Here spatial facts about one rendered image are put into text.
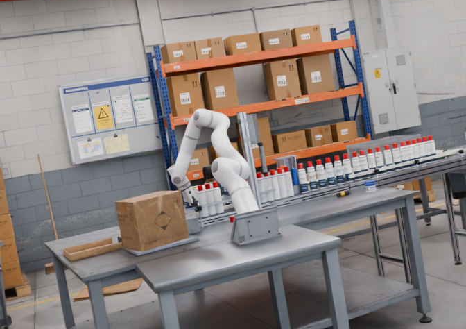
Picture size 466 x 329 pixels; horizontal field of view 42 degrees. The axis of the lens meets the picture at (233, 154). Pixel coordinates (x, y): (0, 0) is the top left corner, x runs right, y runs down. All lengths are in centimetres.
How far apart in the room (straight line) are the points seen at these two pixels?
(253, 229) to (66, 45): 563
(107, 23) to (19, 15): 110
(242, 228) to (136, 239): 60
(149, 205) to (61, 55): 518
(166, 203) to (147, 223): 16
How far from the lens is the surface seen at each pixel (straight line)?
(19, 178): 824
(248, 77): 878
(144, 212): 335
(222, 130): 356
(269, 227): 317
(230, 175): 332
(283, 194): 416
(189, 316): 426
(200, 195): 391
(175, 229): 344
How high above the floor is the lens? 146
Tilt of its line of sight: 3 degrees down
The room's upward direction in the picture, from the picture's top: 10 degrees counter-clockwise
